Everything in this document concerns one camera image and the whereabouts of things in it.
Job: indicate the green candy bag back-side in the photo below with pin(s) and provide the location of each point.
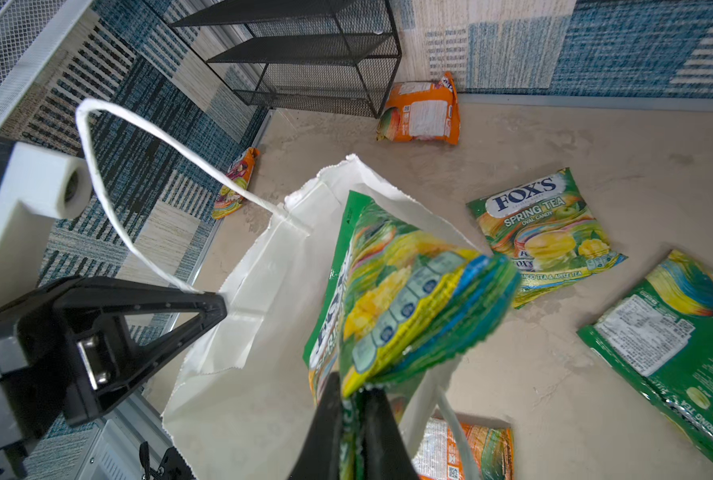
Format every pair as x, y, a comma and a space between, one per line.
659, 338

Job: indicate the Fox's spring tea bag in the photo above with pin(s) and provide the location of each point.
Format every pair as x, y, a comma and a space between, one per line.
548, 231

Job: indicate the orange candy bag by shelf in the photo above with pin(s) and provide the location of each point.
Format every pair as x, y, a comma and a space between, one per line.
422, 110

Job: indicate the white paper bag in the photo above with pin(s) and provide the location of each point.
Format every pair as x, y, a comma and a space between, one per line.
241, 405

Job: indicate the green Fox's candy bag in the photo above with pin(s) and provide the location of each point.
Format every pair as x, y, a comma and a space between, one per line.
399, 302

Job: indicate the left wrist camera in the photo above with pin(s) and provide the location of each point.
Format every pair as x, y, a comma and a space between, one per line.
38, 187

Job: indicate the black wire shelf rack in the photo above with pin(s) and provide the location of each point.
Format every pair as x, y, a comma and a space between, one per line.
326, 56

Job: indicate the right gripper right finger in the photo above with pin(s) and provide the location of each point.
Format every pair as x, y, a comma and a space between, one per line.
384, 453

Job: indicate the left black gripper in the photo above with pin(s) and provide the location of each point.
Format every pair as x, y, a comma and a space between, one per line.
67, 353

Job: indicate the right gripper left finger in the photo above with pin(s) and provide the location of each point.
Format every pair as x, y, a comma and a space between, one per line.
327, 444

